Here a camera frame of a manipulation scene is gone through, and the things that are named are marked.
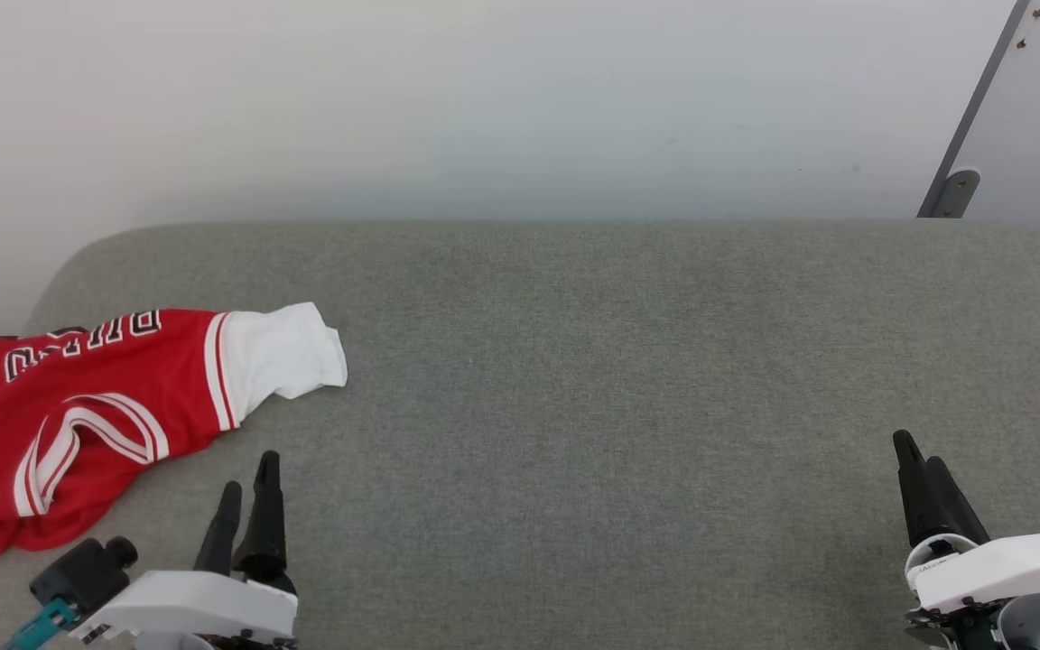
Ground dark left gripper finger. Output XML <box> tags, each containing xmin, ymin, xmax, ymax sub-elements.
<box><xmin>231</xmin><ymin>450</ymin><xmax>298</xmax><ymax>597</ymax></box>
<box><xmin>193</xmin><ymin>481</ymin><xmax>243</xmax><ymax>576</ymax></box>

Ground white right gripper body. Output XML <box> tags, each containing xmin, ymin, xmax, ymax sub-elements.
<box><xmin>904</xmin><ymin>533</ymin><xmax>1040</xmax><ymax>650</ymax></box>

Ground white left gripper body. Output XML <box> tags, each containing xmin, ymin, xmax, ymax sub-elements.
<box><xmin>69</xmin><ymin>571</ymin><xmax>298</xmax><ymax>650</ymax></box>

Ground red white basketball jersey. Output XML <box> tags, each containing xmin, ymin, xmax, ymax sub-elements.
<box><xmin>0</xmin><ymin>302</ymin><xmax>348</xmax><ymax>570</ymax></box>

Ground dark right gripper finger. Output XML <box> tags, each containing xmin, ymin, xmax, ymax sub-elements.
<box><xmin>926</xmin><ymin>456</ymin><xmax>992</xmax><ymax>545</ymax></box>
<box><xmin>893</xmin><ymin>430</ymin><xmax>945</xmax><ymax>549</ymax></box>

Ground grey metal bracket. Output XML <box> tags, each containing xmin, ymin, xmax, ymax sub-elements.
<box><xmin>931</xmin><ymin>169</ymin><xmax>981</xmax><ymax>218</ymax></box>

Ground grey door frame strip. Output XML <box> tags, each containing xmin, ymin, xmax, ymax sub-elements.
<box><xmin>917</xmin><ymin>0</ymin><xmax>1034</xmax><ymax>218</ymax></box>

